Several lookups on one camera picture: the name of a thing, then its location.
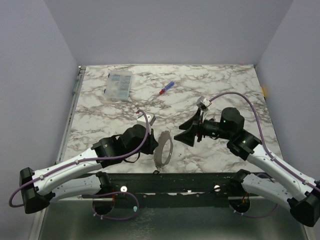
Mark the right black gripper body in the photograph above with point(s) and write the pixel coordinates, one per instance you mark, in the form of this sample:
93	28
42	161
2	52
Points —
199	130

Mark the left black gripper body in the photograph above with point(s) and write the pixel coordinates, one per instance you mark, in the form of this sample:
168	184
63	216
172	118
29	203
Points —
147	148

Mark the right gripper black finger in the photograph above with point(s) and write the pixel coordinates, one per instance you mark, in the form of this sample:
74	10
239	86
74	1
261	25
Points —
194	119
188	135

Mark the black key tag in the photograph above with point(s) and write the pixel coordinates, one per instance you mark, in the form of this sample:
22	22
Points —
156	172

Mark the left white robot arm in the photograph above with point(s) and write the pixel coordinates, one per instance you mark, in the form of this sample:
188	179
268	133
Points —
81	175

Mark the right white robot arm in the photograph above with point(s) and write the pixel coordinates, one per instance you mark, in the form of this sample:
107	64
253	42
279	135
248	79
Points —
293	190

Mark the blue red screwdriver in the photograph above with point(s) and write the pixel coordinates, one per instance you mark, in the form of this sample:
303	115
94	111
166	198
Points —
165	89

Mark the clear plastic organizer box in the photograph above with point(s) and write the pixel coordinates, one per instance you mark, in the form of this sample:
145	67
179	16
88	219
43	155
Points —
118	85

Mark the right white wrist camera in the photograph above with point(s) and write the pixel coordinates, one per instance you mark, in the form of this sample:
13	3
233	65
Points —
203	103

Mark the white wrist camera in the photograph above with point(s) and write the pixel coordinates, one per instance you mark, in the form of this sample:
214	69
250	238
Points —
203	103
146	120

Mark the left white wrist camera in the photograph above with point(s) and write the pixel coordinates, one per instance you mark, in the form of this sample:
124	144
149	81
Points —
146	120

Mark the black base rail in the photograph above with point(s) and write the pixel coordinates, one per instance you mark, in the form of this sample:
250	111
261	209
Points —
176	190

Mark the aluminium side rail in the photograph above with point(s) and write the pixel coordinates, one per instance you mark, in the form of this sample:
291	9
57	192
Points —
70	117

